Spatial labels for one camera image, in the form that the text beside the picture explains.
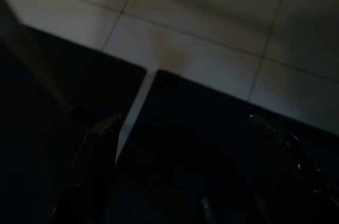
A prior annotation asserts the black floor mat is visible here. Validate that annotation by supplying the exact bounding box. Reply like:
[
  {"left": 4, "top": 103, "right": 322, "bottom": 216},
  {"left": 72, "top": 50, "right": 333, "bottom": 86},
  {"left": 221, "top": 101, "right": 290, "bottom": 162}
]
[
  {"left": 0, "top": 22, "right": 148, "bottom": 224},
  {"left": 105, "top": 69, "right": 339, "bottom": 224}
]

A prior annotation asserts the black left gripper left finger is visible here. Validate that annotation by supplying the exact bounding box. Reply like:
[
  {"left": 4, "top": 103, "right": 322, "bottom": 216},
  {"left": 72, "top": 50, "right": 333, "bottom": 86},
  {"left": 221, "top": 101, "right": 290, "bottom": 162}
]
[{"left": 50, "top": 114, "right": 125, "bottom": 224}]

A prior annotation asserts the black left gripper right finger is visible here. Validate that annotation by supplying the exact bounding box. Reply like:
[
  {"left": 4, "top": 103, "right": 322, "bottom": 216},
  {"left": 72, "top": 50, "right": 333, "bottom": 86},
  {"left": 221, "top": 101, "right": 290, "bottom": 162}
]
[{"left": 247, "top": 114, "right": 339, "bottom": 224}]

